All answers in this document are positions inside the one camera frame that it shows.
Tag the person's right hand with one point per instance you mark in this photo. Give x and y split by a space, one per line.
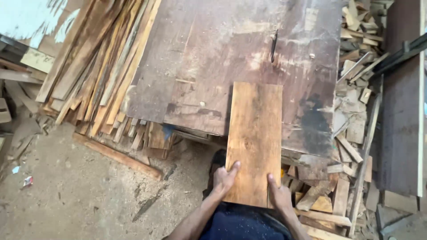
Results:
279 195

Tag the pile of grey wood scraps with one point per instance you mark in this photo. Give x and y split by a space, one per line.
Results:
16 90

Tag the red and white wrapper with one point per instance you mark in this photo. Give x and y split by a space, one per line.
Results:
28 181

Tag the black metal bar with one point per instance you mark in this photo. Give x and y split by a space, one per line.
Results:
400 55

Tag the heap of wood offcuts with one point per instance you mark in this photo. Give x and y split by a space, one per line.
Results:
347 133

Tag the worn table saw top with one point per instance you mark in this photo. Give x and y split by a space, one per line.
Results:
233 60

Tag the person's black shoe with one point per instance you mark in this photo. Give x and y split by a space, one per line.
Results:
213 170

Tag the stack of long wooden planks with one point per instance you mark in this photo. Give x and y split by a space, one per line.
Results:
96 63

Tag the light brown wooden board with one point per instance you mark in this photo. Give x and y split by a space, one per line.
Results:
255 140

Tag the dark brown wooden panel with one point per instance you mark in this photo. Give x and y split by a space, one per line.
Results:
400 110

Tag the person's left hand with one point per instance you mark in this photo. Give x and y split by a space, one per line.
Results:
222 180

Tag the person's dark blue trousers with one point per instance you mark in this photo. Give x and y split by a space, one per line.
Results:
245 223

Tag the long wooden batten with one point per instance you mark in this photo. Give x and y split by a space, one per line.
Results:
116 155

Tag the circular saw blade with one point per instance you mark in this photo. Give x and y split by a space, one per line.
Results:
274 46

